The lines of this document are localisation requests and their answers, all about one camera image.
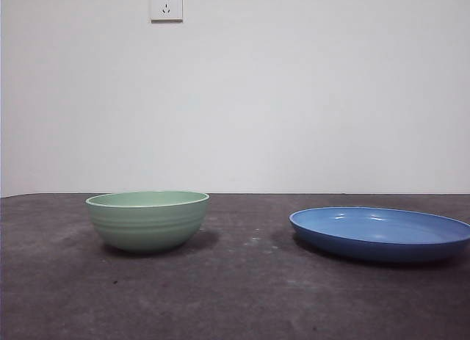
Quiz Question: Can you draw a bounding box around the white wall socket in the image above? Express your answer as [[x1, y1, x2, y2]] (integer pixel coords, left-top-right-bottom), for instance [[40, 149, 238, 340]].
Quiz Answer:
[[150, 0, 184, 23]]

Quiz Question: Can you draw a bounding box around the green ribbed bowl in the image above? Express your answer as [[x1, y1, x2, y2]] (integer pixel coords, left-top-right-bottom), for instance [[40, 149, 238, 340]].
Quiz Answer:
[[85, 190, 211, 254]]

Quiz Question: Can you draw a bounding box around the blue round plate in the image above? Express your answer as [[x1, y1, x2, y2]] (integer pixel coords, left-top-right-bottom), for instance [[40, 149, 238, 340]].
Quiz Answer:
[[288, 206, 470, 264]]

